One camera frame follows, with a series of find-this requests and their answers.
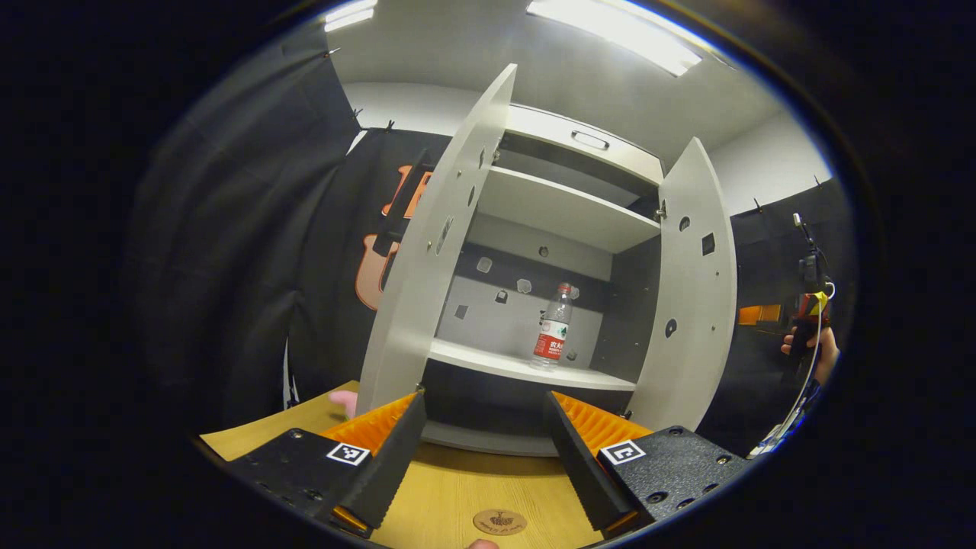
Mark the white cable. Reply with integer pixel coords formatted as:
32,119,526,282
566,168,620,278
751,282,836,458

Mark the narrow ceiling light strip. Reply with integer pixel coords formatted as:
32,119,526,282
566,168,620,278
324,0,378,33

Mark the round wooden coaster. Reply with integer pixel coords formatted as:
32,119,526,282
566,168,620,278
473,509,528,536

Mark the large ceiling light panel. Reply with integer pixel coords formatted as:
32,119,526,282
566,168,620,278
526,0,704,77

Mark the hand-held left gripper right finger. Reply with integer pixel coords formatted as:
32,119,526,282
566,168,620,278
544,390,752,535

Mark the clear water bottle red label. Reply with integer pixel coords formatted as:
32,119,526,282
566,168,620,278
531,282,574,371

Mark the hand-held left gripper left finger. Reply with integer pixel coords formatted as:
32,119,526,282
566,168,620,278
229,392,428,538

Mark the white cabinet with shelves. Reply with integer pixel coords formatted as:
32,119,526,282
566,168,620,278
419,103,666,458

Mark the white cabinet door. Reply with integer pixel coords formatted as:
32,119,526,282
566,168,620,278
627,137,738,432
355,64,518,416

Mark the black backdrop cloth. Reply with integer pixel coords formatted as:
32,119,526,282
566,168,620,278
126,30,855,458

